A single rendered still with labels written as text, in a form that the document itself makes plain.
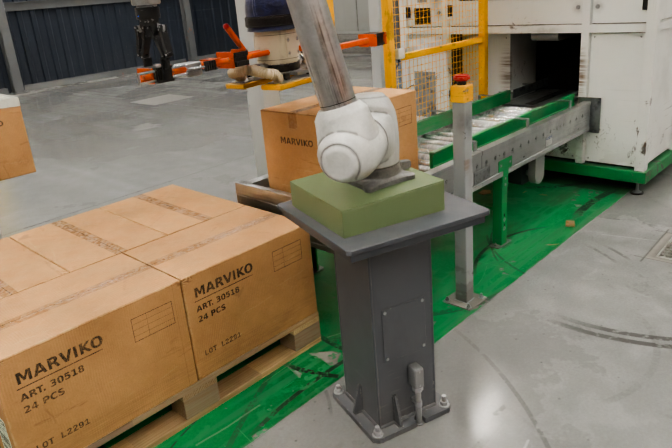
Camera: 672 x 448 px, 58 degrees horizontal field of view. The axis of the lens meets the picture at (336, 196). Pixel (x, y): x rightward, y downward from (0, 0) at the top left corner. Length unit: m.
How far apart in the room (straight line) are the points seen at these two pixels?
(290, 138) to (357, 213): 0.92
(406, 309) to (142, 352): 0.86
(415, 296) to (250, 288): 0.65
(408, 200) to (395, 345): 0.50
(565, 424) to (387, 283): 0.78
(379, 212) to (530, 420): 0.93
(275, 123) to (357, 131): 1.06
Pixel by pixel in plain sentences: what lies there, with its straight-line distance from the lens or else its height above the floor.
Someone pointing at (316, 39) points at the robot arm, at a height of 1.30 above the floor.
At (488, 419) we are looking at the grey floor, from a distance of 2.26.
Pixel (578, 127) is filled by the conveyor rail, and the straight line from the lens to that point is 4.17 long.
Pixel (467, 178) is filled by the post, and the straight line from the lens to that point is 2.68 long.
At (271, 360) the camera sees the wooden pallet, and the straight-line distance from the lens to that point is 2.56.
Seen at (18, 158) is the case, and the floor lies 0.71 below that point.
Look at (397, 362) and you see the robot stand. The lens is 2.08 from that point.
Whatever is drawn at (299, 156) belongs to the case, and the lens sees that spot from 2.56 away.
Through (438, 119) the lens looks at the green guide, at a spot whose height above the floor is 0.61.
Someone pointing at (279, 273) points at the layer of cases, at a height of 0.39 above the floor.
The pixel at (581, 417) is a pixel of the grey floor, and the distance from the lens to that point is 2.32.
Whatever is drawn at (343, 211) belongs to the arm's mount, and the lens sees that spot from 1.70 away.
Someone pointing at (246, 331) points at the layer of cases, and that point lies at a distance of 2.37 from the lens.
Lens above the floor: 1.42
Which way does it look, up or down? 19 degrees down
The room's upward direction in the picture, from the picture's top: 5 degrees counter-clockwise
